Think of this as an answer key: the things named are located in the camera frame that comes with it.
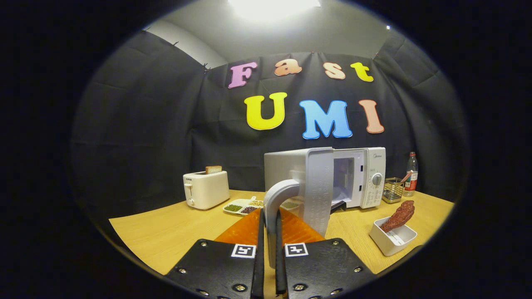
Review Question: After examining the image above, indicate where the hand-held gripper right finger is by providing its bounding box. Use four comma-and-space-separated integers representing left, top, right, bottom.
274, 208, 377, 299

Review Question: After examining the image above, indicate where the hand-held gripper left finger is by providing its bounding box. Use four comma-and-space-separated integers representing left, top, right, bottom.
164, 208, 265, 299

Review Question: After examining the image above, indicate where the brown meat piece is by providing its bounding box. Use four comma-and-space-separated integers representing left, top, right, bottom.
380, 200, 416, 233

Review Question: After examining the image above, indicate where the cream toaster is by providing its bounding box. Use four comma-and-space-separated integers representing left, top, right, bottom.
183, 170, 230, 210

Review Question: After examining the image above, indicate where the divided dish of beans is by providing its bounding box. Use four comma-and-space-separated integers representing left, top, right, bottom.
222, 196, 264, 216

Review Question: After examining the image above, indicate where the white rectangular dish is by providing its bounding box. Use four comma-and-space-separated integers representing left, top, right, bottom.
369, 216, 418, 257

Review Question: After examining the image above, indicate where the clear plastic water bottle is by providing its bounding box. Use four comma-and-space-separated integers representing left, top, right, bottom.
402, 152, 419, 198

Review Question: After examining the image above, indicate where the black backdrop cloth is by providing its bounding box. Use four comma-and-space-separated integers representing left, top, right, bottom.
71, 29, 470, 221

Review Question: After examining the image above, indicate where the ceiling light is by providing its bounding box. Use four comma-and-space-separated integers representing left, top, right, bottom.
228, 0, 321, 21

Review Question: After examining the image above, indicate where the wire mesh holder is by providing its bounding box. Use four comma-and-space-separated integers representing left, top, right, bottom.
382, 177, 406, 204

